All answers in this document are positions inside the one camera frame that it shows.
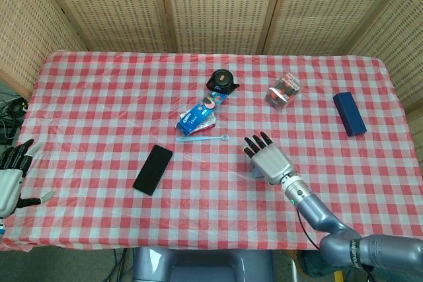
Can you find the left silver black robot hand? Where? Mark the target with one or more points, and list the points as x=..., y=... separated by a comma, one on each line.
x=8, y=183

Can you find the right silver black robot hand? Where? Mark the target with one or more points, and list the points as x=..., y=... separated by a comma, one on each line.
x=271, y=163

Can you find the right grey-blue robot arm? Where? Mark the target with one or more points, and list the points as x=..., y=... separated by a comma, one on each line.
x=314, y=209

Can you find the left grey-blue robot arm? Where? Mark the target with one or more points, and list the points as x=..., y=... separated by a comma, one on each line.
x=1, y=229

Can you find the clear plastic snack package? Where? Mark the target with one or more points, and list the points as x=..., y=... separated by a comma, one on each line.
x=284, y=93

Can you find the blue Oreo cookie pack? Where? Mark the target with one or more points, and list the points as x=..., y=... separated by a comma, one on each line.
x=193, y=118

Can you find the dark blue rectangular box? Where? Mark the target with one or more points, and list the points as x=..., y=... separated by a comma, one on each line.
x=348, y=113

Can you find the red silver foil pouch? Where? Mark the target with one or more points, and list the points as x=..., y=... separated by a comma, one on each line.
x=208, y=124

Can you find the light blue toothbrush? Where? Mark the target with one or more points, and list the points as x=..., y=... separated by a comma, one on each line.
x=198, y=138

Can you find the black smartphone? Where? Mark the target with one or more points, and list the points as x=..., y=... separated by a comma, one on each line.
x=152, y=169

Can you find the red white checked tablecloth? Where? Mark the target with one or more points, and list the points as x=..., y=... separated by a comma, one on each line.
x=99, y=97

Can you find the grey-blue robot torso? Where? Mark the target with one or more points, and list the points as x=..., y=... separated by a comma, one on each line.
x=198, y=265

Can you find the woven rattan folding screen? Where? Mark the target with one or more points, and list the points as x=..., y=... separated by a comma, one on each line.
x=218, y=4

